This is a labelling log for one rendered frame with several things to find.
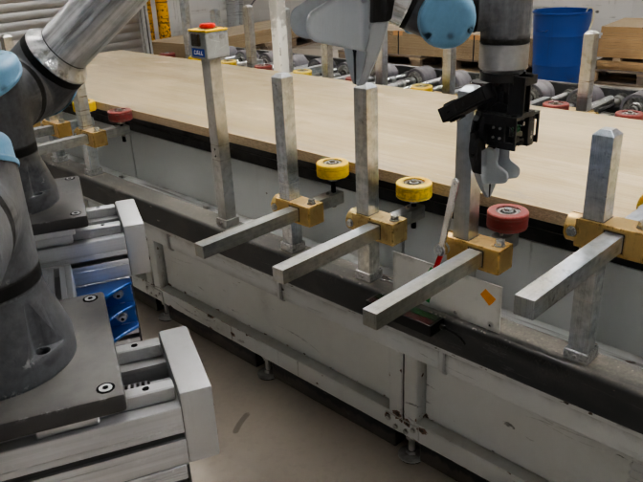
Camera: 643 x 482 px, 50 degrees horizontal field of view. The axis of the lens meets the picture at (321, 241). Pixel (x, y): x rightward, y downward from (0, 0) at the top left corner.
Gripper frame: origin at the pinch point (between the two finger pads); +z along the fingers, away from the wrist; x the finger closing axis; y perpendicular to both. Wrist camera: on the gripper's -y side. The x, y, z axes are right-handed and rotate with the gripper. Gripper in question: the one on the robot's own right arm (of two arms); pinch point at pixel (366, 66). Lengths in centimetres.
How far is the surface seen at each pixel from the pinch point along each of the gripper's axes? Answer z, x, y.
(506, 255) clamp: 46, -48, -50
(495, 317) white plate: 58, -47, -47
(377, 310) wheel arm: 46, -39, -19
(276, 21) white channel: 21, -238, -67
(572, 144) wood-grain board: 42, -88, -97
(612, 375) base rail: 62, -27, -57
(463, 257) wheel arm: 46, -50, -41
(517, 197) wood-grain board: 42, -63, -62
